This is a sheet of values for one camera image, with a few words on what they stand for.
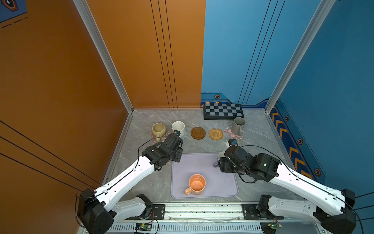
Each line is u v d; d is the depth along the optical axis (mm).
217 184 821
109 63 911
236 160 513
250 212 725
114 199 410
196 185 822
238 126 968
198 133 1054
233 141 635
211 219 725
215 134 1050
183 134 1010
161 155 525
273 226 696
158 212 739
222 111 1160
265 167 458
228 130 1062
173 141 571
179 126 1005
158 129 1018
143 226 721
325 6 696
